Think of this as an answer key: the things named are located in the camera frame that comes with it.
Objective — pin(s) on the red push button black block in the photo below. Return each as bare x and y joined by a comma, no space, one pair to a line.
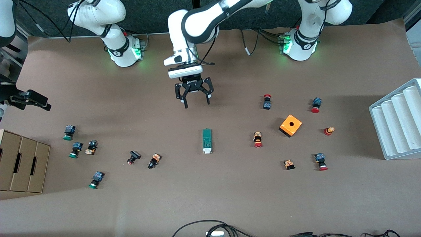
267,103

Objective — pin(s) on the red mushroom button orange block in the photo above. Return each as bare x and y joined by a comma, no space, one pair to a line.
258,138

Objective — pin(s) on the aluminium frame rail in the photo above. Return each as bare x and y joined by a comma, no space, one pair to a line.
415,16

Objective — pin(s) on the orange contact block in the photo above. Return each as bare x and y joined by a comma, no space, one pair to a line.
289,164

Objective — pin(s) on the white ridged tray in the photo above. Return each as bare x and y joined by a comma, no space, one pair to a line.
398,121

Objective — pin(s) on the red yellow button head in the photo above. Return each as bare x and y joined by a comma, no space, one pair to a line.
329,131

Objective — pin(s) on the orange button enclosure box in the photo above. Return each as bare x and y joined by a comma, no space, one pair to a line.
291,126

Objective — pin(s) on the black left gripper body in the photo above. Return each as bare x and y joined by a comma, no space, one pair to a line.
193,84

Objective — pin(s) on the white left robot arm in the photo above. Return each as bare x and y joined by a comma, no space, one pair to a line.
197,23

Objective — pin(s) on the black push button orange block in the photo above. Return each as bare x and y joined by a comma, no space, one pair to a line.
154,160

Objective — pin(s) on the brown cardboard box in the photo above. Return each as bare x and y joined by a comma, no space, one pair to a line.
26,154
42,164
8,158

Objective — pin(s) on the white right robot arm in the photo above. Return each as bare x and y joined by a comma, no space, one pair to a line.
115,42

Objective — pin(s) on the black flat indicator red terminals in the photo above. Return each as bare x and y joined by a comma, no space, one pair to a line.
134,156

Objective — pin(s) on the green mushroom push button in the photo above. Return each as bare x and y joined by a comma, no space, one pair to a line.
76,148
69,131
97,177

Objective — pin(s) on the red mushroom button blue block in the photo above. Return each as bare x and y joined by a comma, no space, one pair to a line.
316,103
320,159

